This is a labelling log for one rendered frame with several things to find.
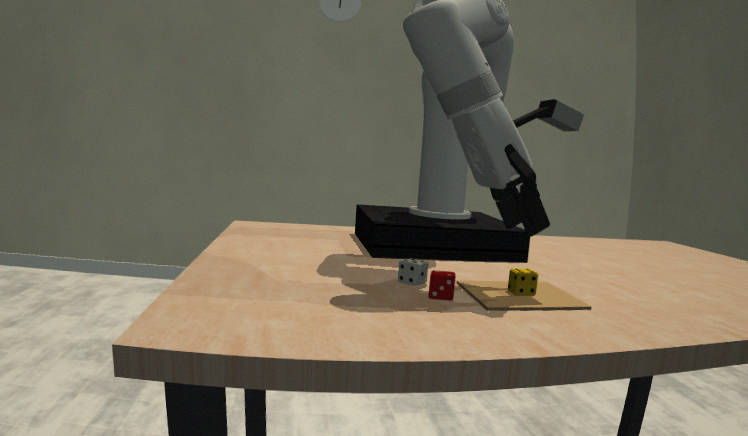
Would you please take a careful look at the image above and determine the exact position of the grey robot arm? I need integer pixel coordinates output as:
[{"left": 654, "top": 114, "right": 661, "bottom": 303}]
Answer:
[{"left": 403, "top": 0, "right": 584, "bottom": 220}]

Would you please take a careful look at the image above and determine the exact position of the tan flat mat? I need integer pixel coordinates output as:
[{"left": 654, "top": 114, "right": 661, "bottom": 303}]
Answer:
[{"left": 457, "top": 280, "right": 592, "bottom": 311}]

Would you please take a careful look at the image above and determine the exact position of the yellow die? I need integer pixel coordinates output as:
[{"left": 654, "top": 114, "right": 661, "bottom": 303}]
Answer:
[{"left": 508, "top": 268, "right": 538, "bottom": 296}]

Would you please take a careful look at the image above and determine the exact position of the red die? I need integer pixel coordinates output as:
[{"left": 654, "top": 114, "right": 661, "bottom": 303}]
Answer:
[{"left": 428, "top": 270, "right": 455, "bottom": 301}]

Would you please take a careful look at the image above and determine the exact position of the white die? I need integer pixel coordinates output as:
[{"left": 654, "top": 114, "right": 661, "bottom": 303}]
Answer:
[{"left": 398, "top": 258, "right": 429, "bottom": 286}]

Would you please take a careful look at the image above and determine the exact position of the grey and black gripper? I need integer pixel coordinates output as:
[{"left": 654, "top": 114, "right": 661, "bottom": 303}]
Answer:
[{"left": 446, "top": 91, "right": 550, "bottom": 237}]

